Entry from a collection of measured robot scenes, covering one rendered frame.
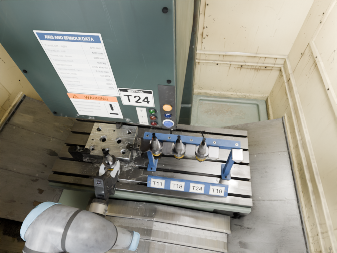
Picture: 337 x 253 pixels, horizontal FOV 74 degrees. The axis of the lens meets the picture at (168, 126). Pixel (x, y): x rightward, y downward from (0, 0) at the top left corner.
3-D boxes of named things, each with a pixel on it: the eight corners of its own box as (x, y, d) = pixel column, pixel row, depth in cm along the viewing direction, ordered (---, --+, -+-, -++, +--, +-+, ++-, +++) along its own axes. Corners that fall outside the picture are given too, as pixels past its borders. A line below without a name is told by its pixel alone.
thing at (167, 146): (171, 155, 106) (171, 154, 105) (160, 154, 106) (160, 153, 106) (173, 142, 110) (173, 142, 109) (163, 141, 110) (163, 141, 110)
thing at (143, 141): (149, 153, 107) (149, 152, 106) (138, 151, 108) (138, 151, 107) (151, 140, 111) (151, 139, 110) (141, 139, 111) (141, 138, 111)
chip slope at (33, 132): (72, 231, 143) (53, 222, 122) (-22, 216, 150) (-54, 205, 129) (111, 120, 193) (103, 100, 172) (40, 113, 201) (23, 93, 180)
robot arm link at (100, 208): (85, 211, 93) (104, 213, 93) (89, 200, 96) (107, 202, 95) (91, 215, 100) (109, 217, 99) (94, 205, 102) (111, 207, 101)
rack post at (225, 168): (230, 180, 129) (242, 156, 105) (220, 179, 130) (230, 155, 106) (230, 164, 135) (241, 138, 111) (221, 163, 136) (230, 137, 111)
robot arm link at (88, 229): (113, 216, 61) (143, 229, 104) (77, 207, 63) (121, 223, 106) (98, 264, 56) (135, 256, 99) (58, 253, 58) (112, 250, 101)
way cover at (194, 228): (227, 275, 126) (233, 274, 113) (77, 251, 136) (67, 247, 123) (227, 220, 143) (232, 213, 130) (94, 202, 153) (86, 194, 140)
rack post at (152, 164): (156, 171, 134) (151, 147, 110) (147, 170, 135) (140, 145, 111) (158, 156, 140) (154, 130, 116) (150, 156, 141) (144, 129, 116)
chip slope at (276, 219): (289, 264, 128) (311, 261, 107) (169, 246, 136) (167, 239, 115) (271, 135, 179) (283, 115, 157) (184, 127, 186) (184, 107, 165)
